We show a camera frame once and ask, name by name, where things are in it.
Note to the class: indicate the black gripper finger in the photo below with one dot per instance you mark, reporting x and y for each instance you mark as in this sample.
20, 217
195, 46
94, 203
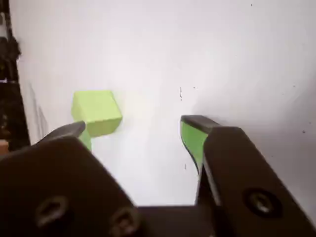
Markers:
247, 185
61, 177

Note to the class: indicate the green lego block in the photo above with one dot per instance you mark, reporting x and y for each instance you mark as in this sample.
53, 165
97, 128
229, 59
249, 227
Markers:
96, 108

